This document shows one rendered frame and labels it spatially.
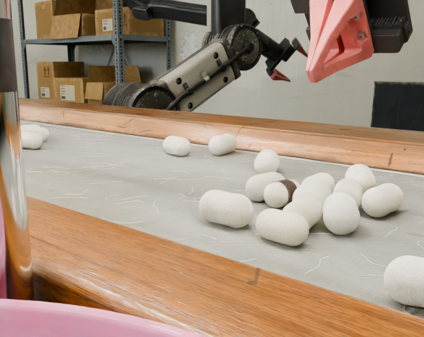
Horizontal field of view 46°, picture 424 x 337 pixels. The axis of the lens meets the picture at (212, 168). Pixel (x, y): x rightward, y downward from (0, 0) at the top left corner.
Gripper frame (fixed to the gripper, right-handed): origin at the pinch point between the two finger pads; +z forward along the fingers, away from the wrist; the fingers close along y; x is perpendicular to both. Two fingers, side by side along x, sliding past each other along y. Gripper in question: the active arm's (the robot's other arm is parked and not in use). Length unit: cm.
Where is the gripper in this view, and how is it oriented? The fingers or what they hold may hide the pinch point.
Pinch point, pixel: (314, 70)
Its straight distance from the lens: 45.3
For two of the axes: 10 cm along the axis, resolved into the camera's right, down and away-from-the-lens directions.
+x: 4.0, 6.6, 6.4
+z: -5.0, 7.4, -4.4
